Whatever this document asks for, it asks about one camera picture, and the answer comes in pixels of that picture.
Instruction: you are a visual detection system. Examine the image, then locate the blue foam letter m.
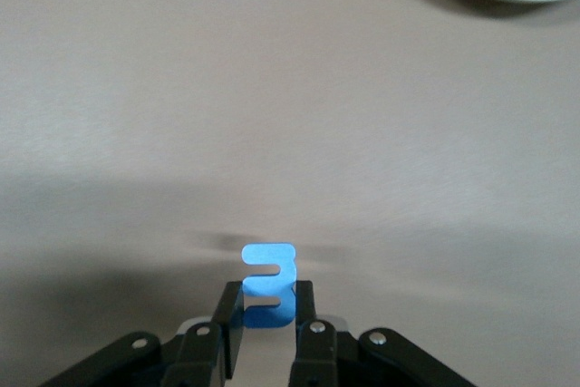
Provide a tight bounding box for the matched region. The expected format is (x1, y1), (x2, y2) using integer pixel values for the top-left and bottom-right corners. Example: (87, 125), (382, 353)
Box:
(241, 243), (300, 330)

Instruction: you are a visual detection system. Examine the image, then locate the brown table cover mat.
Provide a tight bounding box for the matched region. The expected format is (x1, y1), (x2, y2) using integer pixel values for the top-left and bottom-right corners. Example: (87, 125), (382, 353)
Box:
(0, 0), (580, 387)

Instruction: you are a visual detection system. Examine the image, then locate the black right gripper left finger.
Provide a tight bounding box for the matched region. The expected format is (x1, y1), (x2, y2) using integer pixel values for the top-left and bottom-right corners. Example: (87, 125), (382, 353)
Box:
(43, 281), (248, 387)

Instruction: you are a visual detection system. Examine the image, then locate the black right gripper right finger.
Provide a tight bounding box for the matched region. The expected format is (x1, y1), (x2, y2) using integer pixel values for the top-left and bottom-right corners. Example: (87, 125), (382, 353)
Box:
(287, 278), (477, 387)

